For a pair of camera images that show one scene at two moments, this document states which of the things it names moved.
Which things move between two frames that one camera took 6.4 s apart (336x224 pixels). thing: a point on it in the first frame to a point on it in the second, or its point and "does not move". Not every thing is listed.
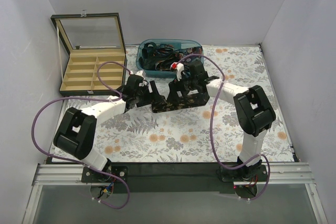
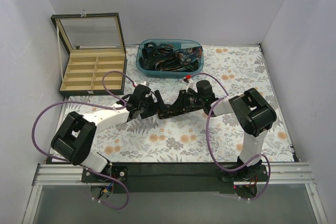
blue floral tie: x=182 y=53 does not move
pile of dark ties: x=161 y=56 does not move
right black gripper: x=177 y=89 to x=182 y=100
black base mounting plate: x=169 y=176 does not move
